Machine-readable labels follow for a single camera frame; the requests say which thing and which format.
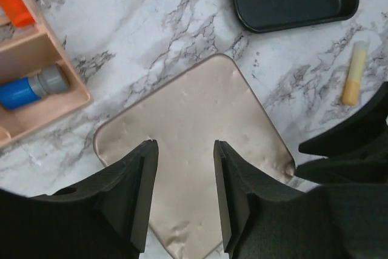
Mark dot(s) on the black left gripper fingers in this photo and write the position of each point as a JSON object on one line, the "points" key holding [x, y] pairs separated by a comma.
{"points": [[354, 151]]}

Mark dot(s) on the blue grey small bottle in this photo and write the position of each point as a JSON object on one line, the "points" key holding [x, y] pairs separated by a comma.
{"points": [[51, 80]]}

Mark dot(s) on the rose gold tin lid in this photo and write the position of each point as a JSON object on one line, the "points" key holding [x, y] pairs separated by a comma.
{"points": [[211, 101]]}

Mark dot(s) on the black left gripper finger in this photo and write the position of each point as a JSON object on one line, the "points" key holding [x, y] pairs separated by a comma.
{"points": [[105, 215], [264, 218]]}

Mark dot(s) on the black orange marker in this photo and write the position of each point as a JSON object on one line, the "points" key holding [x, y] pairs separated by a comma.
{"points": [[17, 13]]}

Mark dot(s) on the peach plastic desk organizer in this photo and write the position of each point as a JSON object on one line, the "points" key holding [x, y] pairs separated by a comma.
{"points": [[26, 53]]}

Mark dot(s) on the tan stick on table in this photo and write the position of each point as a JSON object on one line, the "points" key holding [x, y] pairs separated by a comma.
{"points": [[352, 85]]}

